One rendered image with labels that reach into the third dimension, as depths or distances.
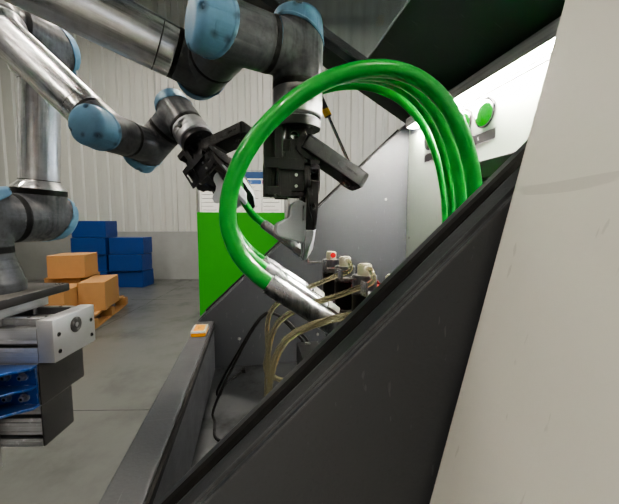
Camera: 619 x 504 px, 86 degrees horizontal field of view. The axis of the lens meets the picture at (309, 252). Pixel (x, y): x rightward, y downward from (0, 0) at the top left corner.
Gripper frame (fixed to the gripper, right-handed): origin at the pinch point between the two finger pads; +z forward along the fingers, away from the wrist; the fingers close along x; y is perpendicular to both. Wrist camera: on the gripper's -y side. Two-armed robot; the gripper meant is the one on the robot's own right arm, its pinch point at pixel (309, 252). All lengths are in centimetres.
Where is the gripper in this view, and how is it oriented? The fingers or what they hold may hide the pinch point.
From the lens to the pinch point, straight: 52.6
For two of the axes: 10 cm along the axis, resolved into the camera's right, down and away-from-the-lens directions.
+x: 1.7, 0.9, -9.8
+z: -0.1, 10.0, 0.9
